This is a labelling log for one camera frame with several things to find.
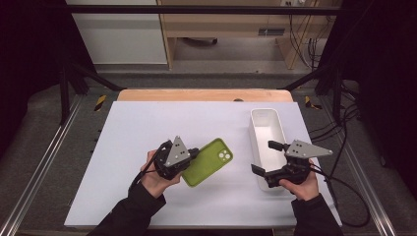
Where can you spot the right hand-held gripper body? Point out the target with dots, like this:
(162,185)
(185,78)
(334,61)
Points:
(305,150)

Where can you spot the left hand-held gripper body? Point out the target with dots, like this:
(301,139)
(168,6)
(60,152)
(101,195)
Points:
(177,154)

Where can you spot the white plastic storage bin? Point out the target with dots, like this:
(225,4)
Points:
(267,131)

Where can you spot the green phone case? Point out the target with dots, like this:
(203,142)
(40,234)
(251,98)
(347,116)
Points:
(209,164)

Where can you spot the person's left hand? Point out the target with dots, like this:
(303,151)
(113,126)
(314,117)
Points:
(154,182)

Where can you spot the person's right hand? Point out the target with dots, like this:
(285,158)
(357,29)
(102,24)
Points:
(303,190)

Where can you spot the yellow black striped tape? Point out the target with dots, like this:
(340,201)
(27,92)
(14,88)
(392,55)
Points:
(309,103)
(100,103)

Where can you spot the white table mat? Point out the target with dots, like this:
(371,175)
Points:
(131,131)

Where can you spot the wooden table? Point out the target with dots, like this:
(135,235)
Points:
(183,95)

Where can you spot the dark round table grommet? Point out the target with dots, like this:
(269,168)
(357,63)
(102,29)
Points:
(238,99)

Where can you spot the grey power strip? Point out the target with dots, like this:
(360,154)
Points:
(271,31)

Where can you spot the black curtain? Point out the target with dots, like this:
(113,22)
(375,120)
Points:
(387,65)
(29,49)

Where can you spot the white cabinet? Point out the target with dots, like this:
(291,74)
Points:
(121,36)

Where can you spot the light wooden desk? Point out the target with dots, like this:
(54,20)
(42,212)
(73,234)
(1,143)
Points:
(226,24)

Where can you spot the black frame strut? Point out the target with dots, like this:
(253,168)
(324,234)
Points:
(64,98)
(337,98)

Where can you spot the aluminium floor rail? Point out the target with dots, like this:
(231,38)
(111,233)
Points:
(39,170)
(367,187)

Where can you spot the black horizontal frame bar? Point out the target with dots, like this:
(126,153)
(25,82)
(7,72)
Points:
(196,10)

